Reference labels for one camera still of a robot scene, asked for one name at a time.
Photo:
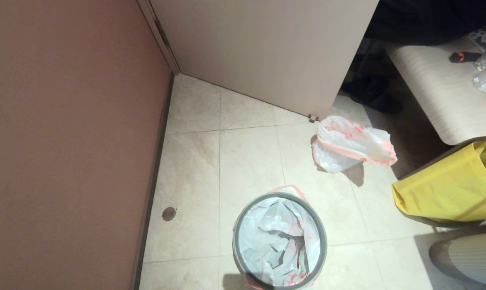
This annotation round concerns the grey ribbed round stool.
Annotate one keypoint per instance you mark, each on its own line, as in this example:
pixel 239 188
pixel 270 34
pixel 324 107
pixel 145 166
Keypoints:
pixel 472 257

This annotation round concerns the loose white pink trash bag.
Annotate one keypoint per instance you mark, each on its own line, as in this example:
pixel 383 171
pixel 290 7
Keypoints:
pixel 343 145

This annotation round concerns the black and orange object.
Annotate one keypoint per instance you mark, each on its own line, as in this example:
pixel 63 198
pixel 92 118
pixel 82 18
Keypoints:
pixel 462 56

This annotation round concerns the round grey trash bin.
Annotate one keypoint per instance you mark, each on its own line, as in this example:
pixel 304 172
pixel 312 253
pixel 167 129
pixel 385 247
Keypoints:
pixel 237 225

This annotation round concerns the white pink-printed bin liner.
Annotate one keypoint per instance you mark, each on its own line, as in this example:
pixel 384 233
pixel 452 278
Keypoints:
pixel 267 237

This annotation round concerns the yellow plastic bag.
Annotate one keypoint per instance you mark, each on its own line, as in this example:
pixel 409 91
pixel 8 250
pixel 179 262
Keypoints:
pixel 448 189

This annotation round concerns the round metal floor plate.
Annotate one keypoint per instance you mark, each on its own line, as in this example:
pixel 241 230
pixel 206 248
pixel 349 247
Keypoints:
pixel 169 214

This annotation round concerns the beige wooden door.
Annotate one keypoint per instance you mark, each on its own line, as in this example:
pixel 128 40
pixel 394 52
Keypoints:
pixel 267 48

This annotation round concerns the pale wood-grain table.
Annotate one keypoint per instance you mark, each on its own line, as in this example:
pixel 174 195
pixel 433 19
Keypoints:
pixel 436 88

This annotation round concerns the black shoe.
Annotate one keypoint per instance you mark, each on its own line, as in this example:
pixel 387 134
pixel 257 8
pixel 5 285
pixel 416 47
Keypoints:
pixel 371 96

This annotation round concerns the metal door stopper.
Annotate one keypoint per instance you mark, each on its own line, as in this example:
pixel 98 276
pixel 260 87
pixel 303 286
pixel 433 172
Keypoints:
pixel 313 118

